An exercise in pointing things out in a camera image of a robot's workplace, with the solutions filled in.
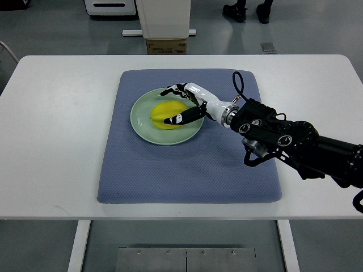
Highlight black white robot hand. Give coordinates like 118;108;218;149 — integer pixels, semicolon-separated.
161;83;239;128

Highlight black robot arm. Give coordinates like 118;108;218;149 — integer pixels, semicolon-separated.
228;85;362;188

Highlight light green plate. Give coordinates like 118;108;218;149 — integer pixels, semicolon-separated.
130;88;204;146

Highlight grey floor plate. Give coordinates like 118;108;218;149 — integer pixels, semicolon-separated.
260;42;277;52

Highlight blue textured mat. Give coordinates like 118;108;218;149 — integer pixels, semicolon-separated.
97;69;282;204

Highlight cardboard box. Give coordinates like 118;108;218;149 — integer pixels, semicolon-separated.
146;39;188;55

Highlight white pillar stand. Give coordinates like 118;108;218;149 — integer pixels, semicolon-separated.
122;0;197;40

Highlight person's black shoes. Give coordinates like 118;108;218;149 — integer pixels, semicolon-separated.
222;0;274;24

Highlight white cabinet with slot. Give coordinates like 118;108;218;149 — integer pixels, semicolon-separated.
84;0;137;16

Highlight white right table leg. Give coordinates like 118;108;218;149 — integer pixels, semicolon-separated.
277;220;300;272

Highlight white table leg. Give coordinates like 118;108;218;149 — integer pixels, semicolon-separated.
277;220;300;272
67;220;91;272

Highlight white left table leg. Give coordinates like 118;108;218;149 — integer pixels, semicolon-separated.
67;220;91;272

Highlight grey chair edge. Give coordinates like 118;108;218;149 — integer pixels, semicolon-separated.
0;41;19;63

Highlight metal base plate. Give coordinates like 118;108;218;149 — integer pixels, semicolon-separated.
116;247;258;271

